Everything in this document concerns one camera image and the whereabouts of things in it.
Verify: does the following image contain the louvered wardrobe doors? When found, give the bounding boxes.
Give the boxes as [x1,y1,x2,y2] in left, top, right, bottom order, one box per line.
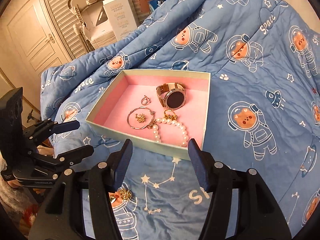
[38,0,156,61]

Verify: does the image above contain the chunky gold ring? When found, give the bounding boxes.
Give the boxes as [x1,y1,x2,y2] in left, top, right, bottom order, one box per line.
[163,109,178,122]

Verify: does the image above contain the rose gold wristwatch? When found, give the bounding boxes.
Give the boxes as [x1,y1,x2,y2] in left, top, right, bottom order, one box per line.
[156,81,186,110]

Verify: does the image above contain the blue astronaut bear printed blanket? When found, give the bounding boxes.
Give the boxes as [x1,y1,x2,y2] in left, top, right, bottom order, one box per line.
[40,0,320,240]

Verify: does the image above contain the person's left forearm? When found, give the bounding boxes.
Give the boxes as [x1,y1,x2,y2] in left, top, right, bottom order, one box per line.
[0,175,26,212]

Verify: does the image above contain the mint green box pink lining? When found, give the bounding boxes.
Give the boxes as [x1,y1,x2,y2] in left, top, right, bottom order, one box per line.
[85,69,211,161]

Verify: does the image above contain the thin gold bangle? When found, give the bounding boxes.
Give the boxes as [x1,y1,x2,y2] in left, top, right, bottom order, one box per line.
[127,106,156,130]

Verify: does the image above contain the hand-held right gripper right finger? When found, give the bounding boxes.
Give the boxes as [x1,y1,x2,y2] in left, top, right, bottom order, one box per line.
[188,138,292,240]

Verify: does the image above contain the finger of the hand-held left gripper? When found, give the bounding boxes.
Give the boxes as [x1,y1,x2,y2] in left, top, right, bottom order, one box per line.
[23,120,81,141]
[28,144,95,170]

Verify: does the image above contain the tall white carton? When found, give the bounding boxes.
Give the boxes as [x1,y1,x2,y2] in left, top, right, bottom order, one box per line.
[102,0,139,42]

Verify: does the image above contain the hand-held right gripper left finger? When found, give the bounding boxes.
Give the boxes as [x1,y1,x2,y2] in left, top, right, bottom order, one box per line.
[28,139,134,240]

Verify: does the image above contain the white folded high chair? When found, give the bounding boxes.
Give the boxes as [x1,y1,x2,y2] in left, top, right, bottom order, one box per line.
[67,0,118,52]

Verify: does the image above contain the blue tissue pack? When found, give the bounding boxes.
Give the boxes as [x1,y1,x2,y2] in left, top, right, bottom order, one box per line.
[148,0,163,13]

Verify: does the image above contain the white panelled door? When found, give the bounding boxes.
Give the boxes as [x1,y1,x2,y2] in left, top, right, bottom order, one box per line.
[7,0,73,81]

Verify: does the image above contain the white pearl bracelet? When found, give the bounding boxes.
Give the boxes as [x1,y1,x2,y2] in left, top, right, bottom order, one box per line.
[149,117,190,148]

